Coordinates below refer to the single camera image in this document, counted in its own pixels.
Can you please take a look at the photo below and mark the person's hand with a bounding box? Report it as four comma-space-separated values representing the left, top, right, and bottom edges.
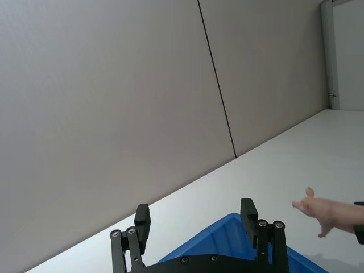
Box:
292, 186, 344, 239

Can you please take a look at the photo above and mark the pale grey door frame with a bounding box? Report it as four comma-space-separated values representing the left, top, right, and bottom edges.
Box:
320, 0, 364, 110

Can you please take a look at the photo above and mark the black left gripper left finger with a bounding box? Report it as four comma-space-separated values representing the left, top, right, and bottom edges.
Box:
110, 203, 152, 273

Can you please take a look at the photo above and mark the blue plastic bin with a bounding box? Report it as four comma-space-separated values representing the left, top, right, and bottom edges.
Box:
157, 213, 332, 273

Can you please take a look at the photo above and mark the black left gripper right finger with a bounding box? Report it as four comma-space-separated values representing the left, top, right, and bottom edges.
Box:
240, 197, 290, 273

